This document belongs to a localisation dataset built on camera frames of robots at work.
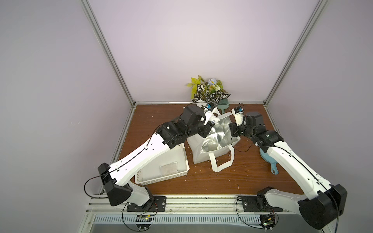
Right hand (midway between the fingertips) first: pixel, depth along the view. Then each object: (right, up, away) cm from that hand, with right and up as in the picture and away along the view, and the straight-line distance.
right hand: (231, 121), depth 77 cm
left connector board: (-46, -49, -5) cm, 68 cm away
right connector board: (+16, -50, -7) cm, 53 cm away
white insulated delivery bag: (-4, -16, +16) cm, 23 cm away
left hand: (-11, 0, -11) cm, 16 cm away
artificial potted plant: (-9, +19, +15) cm, 26 cm away
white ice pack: (-35, -28, +5) cm, 45 cm away
